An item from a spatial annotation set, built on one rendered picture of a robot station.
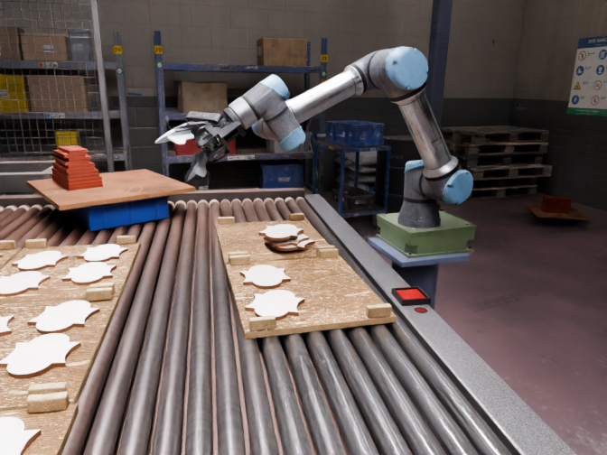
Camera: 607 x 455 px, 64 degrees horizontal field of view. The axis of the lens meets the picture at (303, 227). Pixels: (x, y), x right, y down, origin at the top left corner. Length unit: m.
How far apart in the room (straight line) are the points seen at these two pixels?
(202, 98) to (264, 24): 1.31
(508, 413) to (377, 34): 6.11
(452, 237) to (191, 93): 4.16
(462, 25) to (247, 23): 2.95
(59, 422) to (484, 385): 0.73
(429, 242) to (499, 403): 0.87
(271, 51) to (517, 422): 5.04
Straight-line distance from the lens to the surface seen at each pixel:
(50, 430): 0.88
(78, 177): 2.03
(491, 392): 0.99
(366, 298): 1.22
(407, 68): 1.45
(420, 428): 0.86
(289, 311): 1.12
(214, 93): 5.57
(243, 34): 6.22
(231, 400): 0.90
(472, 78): 7.51
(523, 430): 0.92
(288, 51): 5.65
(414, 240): 1.70
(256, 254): 1.50
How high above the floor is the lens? 1.45
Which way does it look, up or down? 17 degrees down
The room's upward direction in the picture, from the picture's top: 1 degrees clockwise
